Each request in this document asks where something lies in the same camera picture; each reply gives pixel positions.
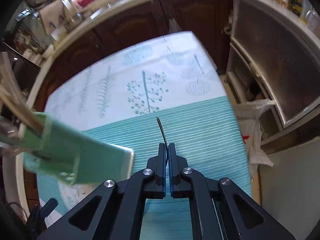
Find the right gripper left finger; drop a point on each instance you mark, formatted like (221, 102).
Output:
(114, 210)

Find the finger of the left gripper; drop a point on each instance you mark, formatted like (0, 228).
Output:
(49, 207)

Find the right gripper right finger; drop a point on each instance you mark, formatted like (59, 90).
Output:
(220, 209)

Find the green perforated utensil holder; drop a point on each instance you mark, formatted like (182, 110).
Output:
(67, 154)

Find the plain brown wooden chopstick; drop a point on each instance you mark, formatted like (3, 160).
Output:
(20, 110)

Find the dark wooden kitchen cabinets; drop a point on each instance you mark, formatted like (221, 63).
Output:
(153, 19)

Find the silver fork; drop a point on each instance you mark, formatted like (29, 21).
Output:
(161, 130)

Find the white plastic bag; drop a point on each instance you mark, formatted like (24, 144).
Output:
(248, 115)

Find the floral teal white tablecloth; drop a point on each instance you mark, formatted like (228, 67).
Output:
(117, 100)

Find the steel dish cabinet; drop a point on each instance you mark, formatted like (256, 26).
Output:
(282, 55)

